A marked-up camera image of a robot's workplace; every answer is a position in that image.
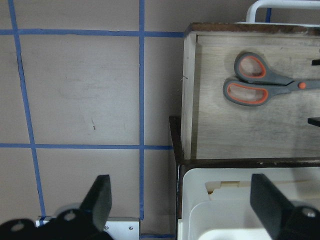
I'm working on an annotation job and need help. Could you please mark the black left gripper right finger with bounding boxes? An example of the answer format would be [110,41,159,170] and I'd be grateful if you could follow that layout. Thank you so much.
[250,173,294,239]

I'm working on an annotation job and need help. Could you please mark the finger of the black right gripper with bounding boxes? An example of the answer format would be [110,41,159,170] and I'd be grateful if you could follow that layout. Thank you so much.
[311,59,320,66]
[307,117,320,126]

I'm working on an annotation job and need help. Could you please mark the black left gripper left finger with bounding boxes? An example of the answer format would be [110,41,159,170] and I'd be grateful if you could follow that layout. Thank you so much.
[79,174,112,232]

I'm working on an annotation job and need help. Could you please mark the white drawer handle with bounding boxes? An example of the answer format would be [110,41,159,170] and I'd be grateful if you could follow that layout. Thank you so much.
[245,0,320,24]

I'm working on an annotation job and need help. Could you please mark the orange grey handled scissors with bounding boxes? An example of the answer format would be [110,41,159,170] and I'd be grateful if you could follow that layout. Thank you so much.
[222,52,320,107]

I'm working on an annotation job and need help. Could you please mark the wooden drawer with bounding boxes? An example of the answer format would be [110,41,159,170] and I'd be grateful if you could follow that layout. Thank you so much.
[180,23,320,160]

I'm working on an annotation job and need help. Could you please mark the white plastic storage box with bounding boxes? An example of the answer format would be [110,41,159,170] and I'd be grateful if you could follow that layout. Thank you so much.
[177,167,320,240]

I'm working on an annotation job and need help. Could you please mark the dark brown wooden cabinet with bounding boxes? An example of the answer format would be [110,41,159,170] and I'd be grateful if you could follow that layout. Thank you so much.
[169,116,320,239]

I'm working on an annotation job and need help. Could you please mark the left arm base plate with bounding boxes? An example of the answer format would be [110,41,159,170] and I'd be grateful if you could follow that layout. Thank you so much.
[35,217,140,240]

